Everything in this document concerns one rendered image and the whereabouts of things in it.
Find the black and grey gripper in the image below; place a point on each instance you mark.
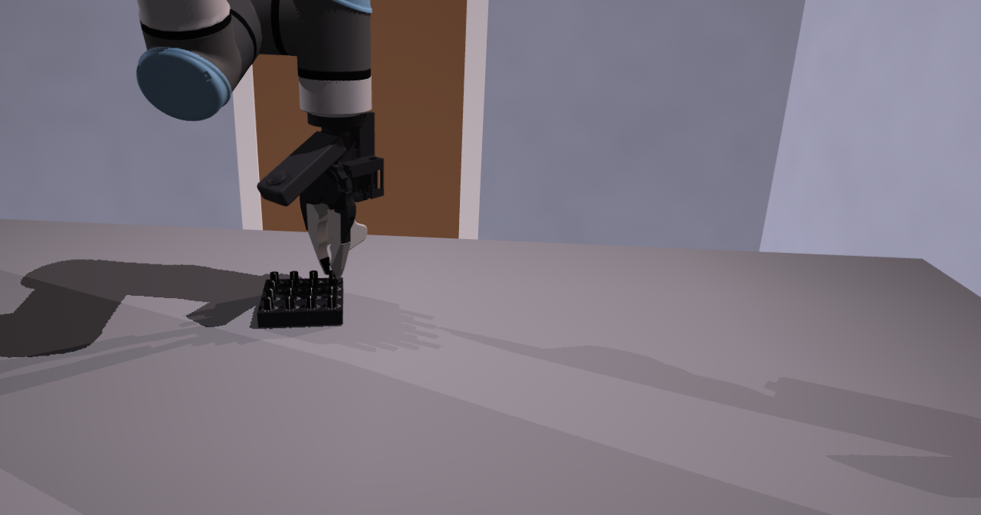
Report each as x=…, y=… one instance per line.
x=328, y=204

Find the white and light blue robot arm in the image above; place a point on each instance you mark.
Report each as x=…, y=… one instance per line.
x=199, y=50

